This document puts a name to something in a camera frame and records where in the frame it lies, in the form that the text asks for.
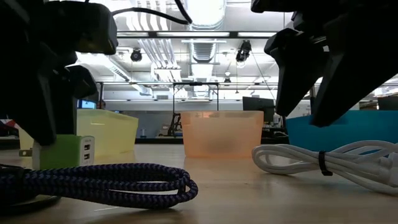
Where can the dark monitor with grey edge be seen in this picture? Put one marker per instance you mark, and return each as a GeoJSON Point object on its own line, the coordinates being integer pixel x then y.
{"type": "Point", "coordinates": [388, 103]}

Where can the black ceiling spotlight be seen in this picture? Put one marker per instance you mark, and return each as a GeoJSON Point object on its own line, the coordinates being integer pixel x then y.
{"type": "Point", "coordinates": [136, 55]}

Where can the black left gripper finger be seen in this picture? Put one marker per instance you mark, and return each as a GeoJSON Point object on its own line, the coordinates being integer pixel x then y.
{"type": "Point", "coordinates": [82, 82]}
{"type": "Point", "coordinates": [31, 93]}

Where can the blue plastic bin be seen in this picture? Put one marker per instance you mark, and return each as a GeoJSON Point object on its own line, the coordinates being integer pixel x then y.
{"type": "Point", "coordinates": [357, 130]}

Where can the translucent orange plastic bin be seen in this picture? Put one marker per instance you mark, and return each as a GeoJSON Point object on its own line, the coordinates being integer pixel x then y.
{"type": "Point", "coordinates": [222, 133]}

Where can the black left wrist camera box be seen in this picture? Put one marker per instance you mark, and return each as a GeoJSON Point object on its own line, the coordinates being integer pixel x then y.
{"type": "Point", "coordinates": [93, 28]}

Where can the black background robot arm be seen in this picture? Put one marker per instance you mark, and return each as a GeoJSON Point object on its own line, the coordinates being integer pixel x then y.
{"type": "Point", "coordinates": [176, 124]}

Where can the black hanging ceiling camera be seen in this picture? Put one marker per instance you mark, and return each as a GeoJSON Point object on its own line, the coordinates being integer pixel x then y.
{"type": "Point", "coordinates": [244, 49]}

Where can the black metal frame stand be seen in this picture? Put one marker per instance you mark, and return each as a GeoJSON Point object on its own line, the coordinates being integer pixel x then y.
{"type": "Point", "coordinates": [196, 83]}

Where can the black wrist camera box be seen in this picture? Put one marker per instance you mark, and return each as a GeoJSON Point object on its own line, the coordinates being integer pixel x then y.
{"type": "Point", "coordinates": [93, 28]}
{"type": "Point", "coordinates": [273, 5]}

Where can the black overhead beam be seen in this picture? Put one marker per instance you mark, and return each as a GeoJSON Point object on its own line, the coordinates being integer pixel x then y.
{"type": "Point", "coordinates": [186, 34]}

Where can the dark computer monitor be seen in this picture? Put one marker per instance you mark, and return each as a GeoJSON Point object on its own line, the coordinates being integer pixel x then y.
{"type": "Point", "coordinates": [258, 105]}

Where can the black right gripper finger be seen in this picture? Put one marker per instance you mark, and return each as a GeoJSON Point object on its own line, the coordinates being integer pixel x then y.
{"type": "Point", "coordinates": [295, 71]}
{"type": "Point", "coordinates": [357, 71]}

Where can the lit blue computer screen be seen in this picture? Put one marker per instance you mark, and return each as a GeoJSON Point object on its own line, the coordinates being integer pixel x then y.
{"type": "Point", "coordinates": [87, 104]}

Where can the green white USB wall charger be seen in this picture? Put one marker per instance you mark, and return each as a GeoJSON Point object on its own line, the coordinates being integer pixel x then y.
{"type": "Point", "coordinates": [62, 152]}

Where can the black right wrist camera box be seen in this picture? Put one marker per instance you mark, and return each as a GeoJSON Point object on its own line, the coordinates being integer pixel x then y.
{"type": "Point", "coordinates": [273, 5]}

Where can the translucent yellow plastic bin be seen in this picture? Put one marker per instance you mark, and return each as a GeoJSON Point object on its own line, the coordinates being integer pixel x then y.
{"type": "Point", "coordinates": [112, 130]}

